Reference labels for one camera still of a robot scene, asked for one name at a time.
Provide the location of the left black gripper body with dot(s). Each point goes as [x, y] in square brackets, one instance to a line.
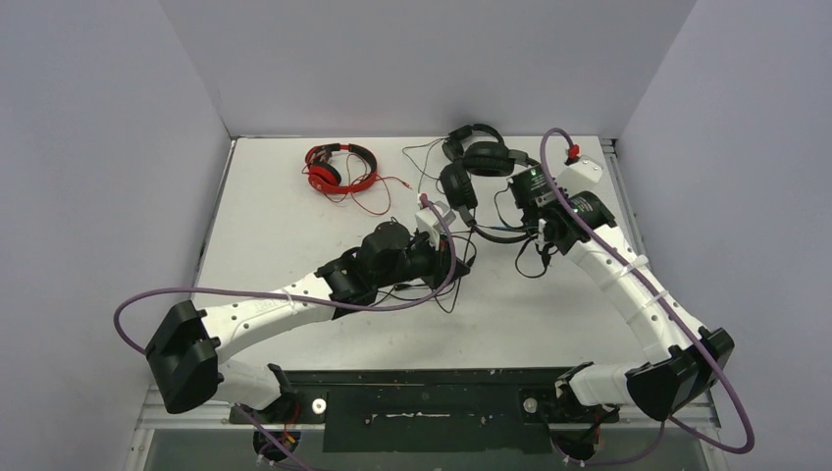
[431, 263]

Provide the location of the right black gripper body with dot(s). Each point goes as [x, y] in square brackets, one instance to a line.
[515, 192]

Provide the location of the large black blue headphones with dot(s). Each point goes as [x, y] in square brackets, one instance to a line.
[484, 159]

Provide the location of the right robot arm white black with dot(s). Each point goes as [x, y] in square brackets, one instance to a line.
[680, 350]

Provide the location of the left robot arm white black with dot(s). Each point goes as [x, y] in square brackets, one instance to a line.
[191, 354]

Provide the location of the small black headphones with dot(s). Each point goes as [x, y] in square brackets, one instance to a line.
[465, 133]

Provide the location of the red headphones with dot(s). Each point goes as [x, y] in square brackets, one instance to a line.
[342, 171]

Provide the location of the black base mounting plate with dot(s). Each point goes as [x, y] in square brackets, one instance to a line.
[416, 411]

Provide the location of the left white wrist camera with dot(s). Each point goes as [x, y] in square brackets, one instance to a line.
[434, 222]

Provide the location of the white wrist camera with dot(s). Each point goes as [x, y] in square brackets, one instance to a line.
[581, 175]
[434, 222]

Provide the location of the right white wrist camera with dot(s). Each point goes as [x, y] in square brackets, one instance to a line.
[581, 175]

